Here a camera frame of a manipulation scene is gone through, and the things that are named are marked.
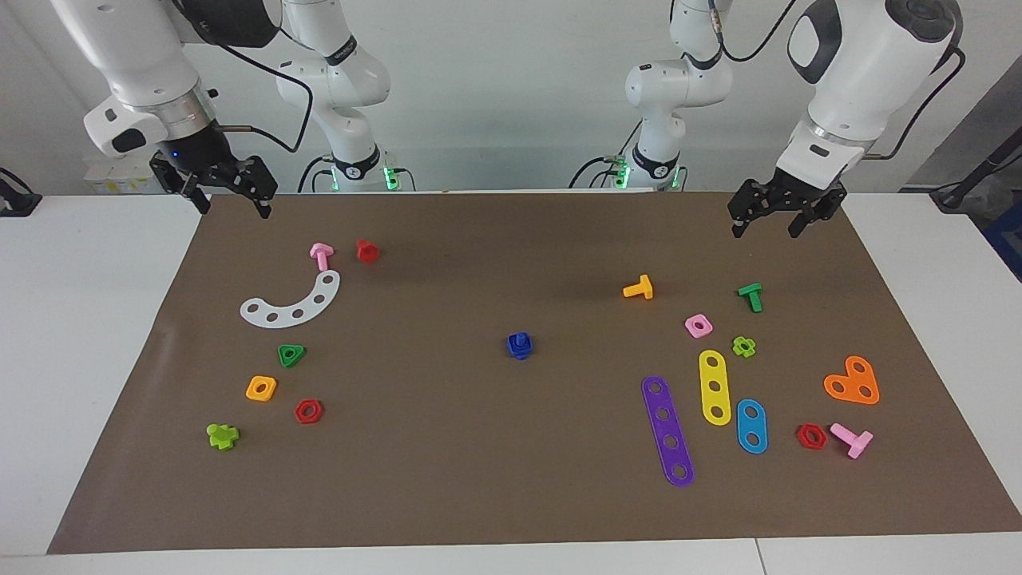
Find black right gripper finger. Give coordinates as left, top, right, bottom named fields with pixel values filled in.
left=241, top=156, right=279, bottom=220
left=182, top=177, right=214, bottom=216

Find white cardboard box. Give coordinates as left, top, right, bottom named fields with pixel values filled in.
left=84, top=152, right=157, bottom=195

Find white curved five-hole plate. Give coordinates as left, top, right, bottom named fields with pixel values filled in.
left=240, top=270, right=342, bottom=329

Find yellow three-hole plate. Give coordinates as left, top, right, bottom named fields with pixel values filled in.
left=699, top=350, right=733, bottom=426

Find orange heart-shaped plate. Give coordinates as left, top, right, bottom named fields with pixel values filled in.
left=823, top=355, right=881, bottom=406

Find black stand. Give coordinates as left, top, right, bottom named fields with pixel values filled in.
left=930, top=128, right=1022, bottom=212

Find black table clamp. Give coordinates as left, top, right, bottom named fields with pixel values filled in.
left=0, top=166, right=42, bottom=218

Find blue crate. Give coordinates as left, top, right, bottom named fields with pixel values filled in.
left=984, top=204, right=1022, bottom=282

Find blue two-hole plate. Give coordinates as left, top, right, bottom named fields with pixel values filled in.
left=735, top=399, right=769, bottom=455

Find purple four-hole plate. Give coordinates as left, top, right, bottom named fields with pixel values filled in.
left=641, top=375, right=695, bottom=488

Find brown table mat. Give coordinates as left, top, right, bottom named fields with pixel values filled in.
left=46, top=190, right=1022, bottom=556

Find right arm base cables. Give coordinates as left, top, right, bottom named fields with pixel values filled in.
left=298, top=154, right=416, bottom=194

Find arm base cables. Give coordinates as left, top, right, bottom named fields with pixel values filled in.
left=568, top=156, right=632, bottom=189
left=298, top=154, right=416, bottom=194

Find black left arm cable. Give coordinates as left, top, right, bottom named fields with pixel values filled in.
left=671, top=0, right=967, bottom=161

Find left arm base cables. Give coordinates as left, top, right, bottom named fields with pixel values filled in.
left=568, top=156, right=632, bottom=189

